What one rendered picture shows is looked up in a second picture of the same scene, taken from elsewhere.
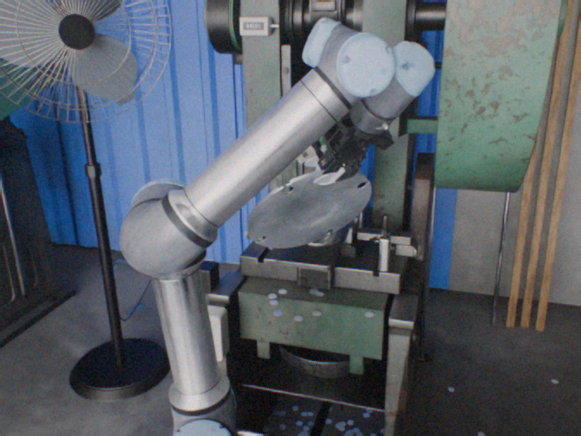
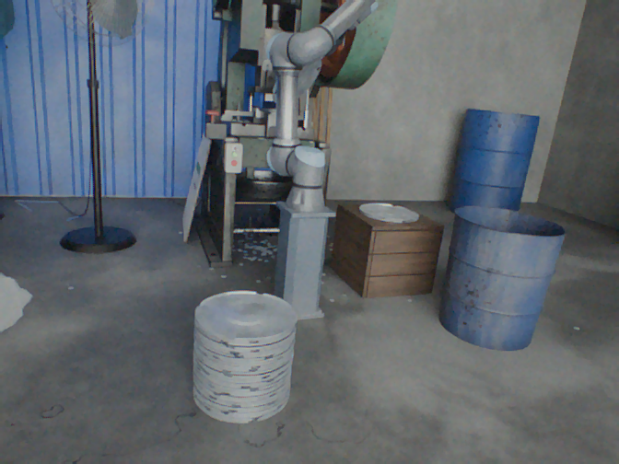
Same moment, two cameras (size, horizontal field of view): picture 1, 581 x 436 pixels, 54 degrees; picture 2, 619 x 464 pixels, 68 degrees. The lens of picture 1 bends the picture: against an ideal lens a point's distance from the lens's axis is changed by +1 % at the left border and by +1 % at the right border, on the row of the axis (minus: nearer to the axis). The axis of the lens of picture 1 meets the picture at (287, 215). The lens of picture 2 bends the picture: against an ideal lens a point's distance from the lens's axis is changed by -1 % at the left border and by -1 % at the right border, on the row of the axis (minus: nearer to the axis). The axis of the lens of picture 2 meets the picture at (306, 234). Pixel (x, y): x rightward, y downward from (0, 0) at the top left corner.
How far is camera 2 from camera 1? 1.49 m
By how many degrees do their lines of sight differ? 36
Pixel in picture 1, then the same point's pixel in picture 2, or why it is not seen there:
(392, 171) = not seen: hidden behind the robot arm
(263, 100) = (251, 32)
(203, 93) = (102, 63)
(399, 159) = not seen: hidden behind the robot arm
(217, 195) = (339, 25)
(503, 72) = (380, 17)
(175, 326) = (291, 100)
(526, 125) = (384, 41)
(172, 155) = (72, 110)
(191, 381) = (293, 131)
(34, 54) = not seen: outside the picture
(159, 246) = (321, 42)
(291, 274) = (261, 132)
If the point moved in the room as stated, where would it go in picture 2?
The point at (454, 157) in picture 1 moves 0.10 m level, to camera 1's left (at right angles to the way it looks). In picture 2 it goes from (354, 58) to (338, 55)
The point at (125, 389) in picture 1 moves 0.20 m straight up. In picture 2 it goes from (119, 244) to (118, 207)
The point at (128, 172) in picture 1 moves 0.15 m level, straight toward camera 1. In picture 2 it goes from (25, 125) to (36, 128)
